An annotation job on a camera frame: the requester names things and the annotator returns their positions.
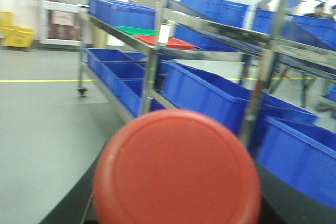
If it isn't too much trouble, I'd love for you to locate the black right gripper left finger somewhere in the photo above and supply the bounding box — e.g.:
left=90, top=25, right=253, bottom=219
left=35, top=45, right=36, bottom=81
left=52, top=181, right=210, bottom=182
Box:
left=40, top=155, right=100, bottom=223

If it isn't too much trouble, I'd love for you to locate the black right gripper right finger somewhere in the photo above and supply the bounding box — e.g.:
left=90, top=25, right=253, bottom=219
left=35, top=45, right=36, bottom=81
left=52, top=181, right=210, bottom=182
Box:
left=255, top=162, right=335, bottom=223

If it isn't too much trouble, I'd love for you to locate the stainless steel shelf rack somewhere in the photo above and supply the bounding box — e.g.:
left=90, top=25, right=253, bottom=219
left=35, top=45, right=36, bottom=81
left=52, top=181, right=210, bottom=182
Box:
left=79, top=0, right=335, bottom=145

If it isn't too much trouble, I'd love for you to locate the red plastic tray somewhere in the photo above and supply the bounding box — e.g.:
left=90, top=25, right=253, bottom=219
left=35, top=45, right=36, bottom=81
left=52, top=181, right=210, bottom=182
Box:
left=135, top=34, right=196, bottom=49

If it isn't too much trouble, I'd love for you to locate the yellow mop bucket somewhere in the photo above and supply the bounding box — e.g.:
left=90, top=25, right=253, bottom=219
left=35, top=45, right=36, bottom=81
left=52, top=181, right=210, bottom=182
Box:
left=1, top=11, right=35, bottom=48

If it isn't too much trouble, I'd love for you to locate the green plastic tray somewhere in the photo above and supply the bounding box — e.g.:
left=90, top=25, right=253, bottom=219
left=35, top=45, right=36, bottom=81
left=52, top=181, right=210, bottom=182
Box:
left=117, top=26, right=157, bottom=36

